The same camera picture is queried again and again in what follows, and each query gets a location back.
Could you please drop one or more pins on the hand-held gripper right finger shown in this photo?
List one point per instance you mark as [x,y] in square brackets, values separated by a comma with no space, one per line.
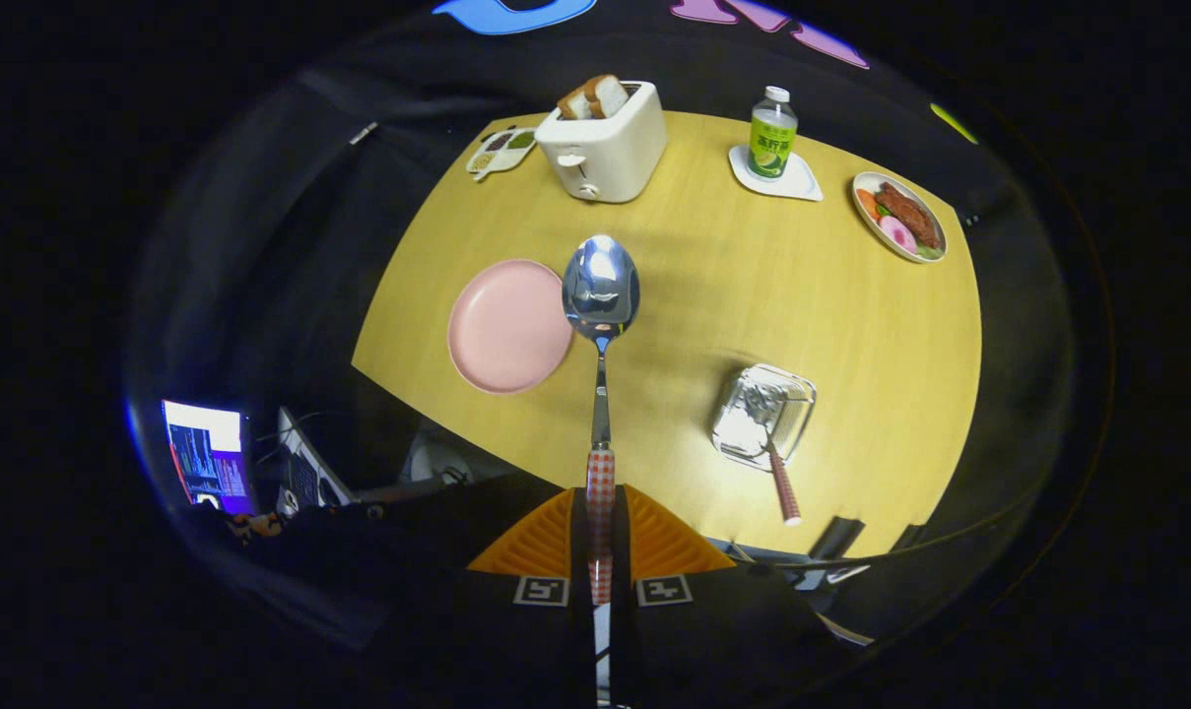
[723,650]

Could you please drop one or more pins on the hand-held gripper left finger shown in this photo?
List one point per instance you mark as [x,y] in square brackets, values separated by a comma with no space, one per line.
[496,650]

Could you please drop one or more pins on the black table clamp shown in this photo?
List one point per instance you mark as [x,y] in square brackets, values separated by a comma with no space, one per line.
[836,539]
[907,538]

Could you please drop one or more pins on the perforated metal basket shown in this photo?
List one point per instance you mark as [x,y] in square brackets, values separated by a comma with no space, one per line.
[797,423]

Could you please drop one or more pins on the laptop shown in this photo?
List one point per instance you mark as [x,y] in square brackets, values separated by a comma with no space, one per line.
[309,473]

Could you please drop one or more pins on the pink plate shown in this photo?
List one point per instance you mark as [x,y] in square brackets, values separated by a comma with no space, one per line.
[506,330]

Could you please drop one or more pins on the lit computer monitor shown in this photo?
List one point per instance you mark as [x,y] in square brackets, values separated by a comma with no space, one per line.
[206,453]

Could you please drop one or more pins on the cream plate with food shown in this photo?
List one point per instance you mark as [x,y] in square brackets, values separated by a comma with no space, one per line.
[866,225]

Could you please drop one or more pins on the pink round food slice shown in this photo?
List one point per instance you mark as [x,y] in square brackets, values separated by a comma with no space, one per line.
[897,234]

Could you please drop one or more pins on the orange carrot slice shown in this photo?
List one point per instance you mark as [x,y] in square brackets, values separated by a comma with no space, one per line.
[868,203]

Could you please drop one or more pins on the white coaster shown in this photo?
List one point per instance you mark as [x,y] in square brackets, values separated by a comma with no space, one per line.
[802,185]

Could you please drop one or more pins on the brown meat piece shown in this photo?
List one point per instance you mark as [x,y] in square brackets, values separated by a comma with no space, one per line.
[908,214]

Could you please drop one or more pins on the white divided seasoning dish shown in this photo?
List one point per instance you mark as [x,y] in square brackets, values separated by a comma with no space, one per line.
[501,153]

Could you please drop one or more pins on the white toaster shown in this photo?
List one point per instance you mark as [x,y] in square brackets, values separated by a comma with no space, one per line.
[610,153]

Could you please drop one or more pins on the green label drink bottle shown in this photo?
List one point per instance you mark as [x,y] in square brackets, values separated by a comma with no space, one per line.
[772,138]

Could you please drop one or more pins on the bread slice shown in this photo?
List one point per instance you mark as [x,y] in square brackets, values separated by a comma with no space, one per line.
[610,96]
[573,104]

